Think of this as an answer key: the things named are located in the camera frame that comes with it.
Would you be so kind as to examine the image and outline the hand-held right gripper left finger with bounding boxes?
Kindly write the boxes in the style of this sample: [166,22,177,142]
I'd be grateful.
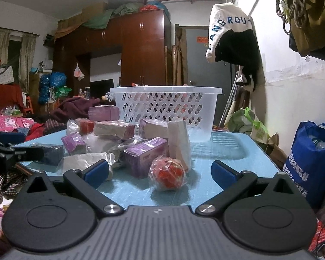
[19,159,125,218]

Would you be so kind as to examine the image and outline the dark grey box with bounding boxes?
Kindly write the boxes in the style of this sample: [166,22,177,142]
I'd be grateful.
[32,144,65,166]

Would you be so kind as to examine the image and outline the clear plastic bag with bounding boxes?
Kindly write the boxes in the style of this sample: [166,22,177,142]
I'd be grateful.
[84,133,125,155]

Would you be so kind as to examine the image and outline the black television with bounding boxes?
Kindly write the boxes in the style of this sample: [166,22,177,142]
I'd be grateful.
[90,78,115,99]

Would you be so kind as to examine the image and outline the white lettered hanging bag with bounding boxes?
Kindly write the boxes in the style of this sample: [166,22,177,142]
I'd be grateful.
[205,2,254,63]

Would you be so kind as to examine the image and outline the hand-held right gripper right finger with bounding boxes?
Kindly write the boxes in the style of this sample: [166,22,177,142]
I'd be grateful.
[195,160,301,218]

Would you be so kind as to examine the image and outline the brown paper bag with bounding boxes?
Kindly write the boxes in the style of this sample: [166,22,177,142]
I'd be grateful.
[260,133,288,168]

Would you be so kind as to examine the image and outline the olive hanging bag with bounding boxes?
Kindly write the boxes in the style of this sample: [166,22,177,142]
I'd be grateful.
[288,0,325,57]

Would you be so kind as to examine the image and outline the metal crutches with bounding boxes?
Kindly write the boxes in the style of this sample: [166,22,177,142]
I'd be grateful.
[219,70,240,128]

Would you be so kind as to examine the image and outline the long purple box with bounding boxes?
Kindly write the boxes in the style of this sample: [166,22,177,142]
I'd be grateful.
[88,106,121,122]

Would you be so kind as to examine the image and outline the checkered cloth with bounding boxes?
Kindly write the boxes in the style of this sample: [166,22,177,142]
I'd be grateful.
[0,172,30,203]

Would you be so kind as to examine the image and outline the small red box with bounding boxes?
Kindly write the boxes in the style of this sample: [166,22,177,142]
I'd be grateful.
[75,118,96,134]

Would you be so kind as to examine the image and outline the blue plastic bags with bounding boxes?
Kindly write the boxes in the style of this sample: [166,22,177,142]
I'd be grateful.
[39,72,67,105]

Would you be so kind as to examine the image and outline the wooden planks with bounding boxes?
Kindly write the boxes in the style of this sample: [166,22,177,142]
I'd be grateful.
[172,24,189,86]

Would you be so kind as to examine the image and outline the grey door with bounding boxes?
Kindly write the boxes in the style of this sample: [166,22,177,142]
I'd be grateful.
[185,26,233,106]

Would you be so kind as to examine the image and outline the brown wooden wardrobe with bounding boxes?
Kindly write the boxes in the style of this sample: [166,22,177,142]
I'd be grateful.
[53,9,172,98]

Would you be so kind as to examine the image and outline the tall beige box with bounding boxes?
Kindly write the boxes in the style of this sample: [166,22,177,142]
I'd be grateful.
[167,119,192,174]

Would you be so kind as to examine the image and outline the plastic water bottle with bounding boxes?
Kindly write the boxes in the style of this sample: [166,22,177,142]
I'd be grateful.
[309,135,325,150]

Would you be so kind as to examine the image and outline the coil of cords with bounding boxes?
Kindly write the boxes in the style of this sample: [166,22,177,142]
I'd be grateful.
[276,0,313,34]

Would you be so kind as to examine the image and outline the green plastic bag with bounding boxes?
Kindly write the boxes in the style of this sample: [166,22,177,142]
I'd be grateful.
[227,107,269,143]

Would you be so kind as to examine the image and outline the purple and beige box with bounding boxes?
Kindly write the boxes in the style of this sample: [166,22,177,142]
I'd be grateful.
[139,119,168,140]

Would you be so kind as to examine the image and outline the white plastic basket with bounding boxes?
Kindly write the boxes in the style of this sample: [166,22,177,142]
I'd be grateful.
[106,86,226,143]

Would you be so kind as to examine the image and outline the blue printed tote bag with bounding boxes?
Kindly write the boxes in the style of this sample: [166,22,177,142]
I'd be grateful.
[283,121,325,209]

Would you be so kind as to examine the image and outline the pink floral blanket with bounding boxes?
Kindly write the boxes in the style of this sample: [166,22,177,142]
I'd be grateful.
[0,112,34,141]

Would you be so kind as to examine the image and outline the maroon blanket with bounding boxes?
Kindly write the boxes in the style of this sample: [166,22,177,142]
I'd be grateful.
[47,97,109,125]

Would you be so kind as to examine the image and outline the black hanging garment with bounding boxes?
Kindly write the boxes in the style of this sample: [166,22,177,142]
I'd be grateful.
[215,29,266,92]

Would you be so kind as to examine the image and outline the red ball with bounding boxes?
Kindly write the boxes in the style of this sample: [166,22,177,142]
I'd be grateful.
[149,155,186,193]

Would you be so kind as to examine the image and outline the red printed packet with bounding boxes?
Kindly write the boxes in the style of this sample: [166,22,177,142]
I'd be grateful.
[309,217,325,255]

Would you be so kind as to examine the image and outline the green cloth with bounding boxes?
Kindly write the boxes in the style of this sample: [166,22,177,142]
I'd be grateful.
[81,3,144,30]

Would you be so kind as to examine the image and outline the cardboard boxes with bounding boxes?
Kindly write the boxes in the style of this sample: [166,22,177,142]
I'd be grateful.
[57,1,107,30]

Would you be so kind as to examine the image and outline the red cloth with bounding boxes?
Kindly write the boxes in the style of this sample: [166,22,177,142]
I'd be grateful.
[0,83,25,109]

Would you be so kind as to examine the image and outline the purple box with white label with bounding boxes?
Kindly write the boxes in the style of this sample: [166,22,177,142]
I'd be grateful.
[124,137,170,179]

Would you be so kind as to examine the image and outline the pink hanging plastic bag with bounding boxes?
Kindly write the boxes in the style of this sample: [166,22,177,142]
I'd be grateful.
[74,63,85,80]

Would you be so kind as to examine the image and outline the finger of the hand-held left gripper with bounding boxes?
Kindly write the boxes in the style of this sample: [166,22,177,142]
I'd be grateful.
[12,146,45,163]

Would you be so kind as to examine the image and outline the small purple box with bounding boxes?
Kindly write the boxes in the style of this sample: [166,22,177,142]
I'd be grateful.
[61,132,87,155]

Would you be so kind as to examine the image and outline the beige and pink box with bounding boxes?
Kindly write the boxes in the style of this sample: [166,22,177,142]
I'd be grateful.
[93,121,136,141]

